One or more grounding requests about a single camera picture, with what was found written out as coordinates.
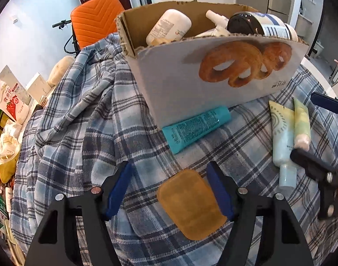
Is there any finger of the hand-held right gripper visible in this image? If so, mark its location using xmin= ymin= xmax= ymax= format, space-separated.
xmin=290 ymin=148 xmax=338 ymax=220
xmin=310 ymin=92 xmax=338 ymax=115

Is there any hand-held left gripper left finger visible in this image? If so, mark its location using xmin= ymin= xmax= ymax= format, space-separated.
xmin=24 ymin=160 xmax=132 ymax=266

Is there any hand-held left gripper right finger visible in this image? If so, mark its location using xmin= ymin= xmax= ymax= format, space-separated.
xmin=206 ymin=161 xmax=315 ymax=266

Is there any small yellow-green tube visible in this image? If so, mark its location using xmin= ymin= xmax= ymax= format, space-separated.
xmin=293 ymin=97 xmax=312 ymax=150

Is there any amber soap bar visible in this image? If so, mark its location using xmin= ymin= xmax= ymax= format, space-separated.
xmin=157 ymin=169 xmax=227 ymax=241

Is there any pale green tube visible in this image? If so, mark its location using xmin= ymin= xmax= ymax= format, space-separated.
xmin=269 ymin=100 xmax=297 ymax=190

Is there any teal tube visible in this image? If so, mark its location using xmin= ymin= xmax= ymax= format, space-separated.
xmin=161 ymin=106 xmax=232 ymax=154

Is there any cardboard box with pastry print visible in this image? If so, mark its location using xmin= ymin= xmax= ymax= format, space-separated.
xmin=115 ymin=0 xmax=309 ymax=129

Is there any blue plaid cloth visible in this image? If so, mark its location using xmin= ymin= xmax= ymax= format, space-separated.
xmin=14 ymin=33 xmax=338 ymax=266

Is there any dark jar with white label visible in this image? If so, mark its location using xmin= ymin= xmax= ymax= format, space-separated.
xmin=227 ymin=11 xmax=299 ymax=42

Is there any yellow bag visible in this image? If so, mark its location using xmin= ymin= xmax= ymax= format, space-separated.
xmin=0 ymin=155 xmax=20 ymax=184

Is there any white plastic bag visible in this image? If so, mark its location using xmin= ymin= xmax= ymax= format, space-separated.
xmin=0 ymin=119 xmax=23 ymax=164

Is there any small white box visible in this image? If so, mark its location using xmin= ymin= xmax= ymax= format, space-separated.
xmin=26 ymin=72 xmax=53 ymax=101

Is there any beige fluffy item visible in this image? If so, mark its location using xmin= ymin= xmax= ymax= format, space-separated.
xmin=47 ymin=56 xmax=75 ymax=88

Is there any white spray bottle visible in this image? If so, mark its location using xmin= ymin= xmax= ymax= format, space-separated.
xmin=195 ymin=10 xmax=231 ymax=38

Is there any red and white milk carton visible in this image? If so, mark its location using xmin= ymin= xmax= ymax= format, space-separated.
xmin=0 ymin=65 xmax=31 ymax=123

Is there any white lotion bottle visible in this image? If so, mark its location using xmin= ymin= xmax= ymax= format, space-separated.
xmin=145 ymin=9 xmax=192 ymax=46

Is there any orange chair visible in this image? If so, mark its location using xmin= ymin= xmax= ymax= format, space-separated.
xmin=70 ymin=0 xmax=125 ymax=50

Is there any bicycle handlebar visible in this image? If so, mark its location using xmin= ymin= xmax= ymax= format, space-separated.
xmin=53 ymin=20 xmax=81 ymax=54

